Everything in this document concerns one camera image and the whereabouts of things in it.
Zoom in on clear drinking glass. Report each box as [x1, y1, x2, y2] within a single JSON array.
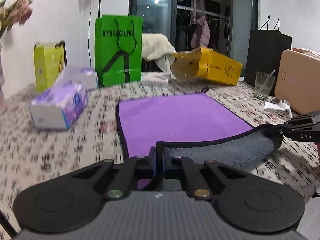
[[254, 70, 276, 100]]

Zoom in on cream cloth on chair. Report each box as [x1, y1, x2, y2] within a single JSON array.
[[142, 34, 176, 73]]

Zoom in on black paper bag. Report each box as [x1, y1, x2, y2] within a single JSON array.
[[244, 20, 292, 86]]

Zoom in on pink jacket on rack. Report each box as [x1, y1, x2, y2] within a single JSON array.
[[191, 16, 210, 49]]

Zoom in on pink ceramic vase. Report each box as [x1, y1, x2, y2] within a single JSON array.
[[0, 55, 7, 113]]

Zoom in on metal clothes rack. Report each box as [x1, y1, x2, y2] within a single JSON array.
[[176, 5, 229, 20]]

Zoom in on purple and grey towel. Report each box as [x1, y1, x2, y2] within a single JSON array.
[[115, 87, 283, 190]]

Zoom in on dark sliding glass door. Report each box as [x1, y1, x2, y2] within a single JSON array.
[[129, 0, 258, 64]]

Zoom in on dried pink roses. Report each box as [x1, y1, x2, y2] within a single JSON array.
[[1, 0, 33, 37]]

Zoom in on brown cardboard box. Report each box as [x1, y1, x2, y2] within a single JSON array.
[[274, 48, 320, 114]]

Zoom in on yellow paper bag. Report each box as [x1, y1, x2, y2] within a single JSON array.
[[171, 47, 242, 86]]

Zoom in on yellow-green gift box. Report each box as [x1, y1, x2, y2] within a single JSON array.
[[34, 41, 67, 93]]

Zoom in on calligraphy print tablecloth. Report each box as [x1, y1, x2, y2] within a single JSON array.
[[0, 72, 320, 230]]

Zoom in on crumpled white tissue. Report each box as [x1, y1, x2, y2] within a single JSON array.
[[264, 100, 292, 118]]

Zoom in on green mucun paper bag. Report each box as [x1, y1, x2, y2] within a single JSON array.
[[94, 15, 143, 87]]

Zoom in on white flat product box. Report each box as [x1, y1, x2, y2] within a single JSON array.
[[142, 72, 171, 87]]

